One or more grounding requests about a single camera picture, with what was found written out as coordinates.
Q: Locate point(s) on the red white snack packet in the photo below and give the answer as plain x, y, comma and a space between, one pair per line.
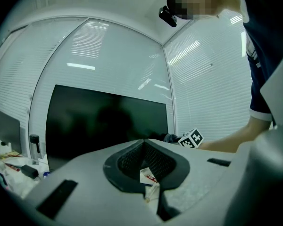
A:
13, 167

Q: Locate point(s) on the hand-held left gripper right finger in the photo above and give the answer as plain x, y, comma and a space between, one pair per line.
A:
198, 178

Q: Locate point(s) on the slim red packet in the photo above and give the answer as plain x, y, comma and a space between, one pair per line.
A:
149, 176

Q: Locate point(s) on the large black monitor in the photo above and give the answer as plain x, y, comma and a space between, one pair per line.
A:
96, 116

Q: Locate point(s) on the small black round object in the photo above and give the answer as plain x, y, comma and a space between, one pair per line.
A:
4, 143

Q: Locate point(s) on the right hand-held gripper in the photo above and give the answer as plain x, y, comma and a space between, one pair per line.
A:
192, 139

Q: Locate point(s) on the yellow snack packet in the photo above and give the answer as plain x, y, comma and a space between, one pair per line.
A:
10, 155

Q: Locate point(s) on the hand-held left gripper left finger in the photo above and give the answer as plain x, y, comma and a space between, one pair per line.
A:
85, 185

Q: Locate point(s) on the person's dark striped shirt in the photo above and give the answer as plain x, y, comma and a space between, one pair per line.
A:
261, 55

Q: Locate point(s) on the black power adapter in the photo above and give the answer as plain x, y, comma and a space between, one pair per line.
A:
28, 171

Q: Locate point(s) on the black-capped clear water bottle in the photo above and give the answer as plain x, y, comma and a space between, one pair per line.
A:
35, 149

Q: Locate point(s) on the black head-worn camera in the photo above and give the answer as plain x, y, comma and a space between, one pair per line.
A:
167, 15

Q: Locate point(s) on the grey side monitor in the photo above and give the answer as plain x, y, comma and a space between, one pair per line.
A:
7, 131

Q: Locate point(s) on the blue white packet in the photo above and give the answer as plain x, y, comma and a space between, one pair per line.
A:
46, 174

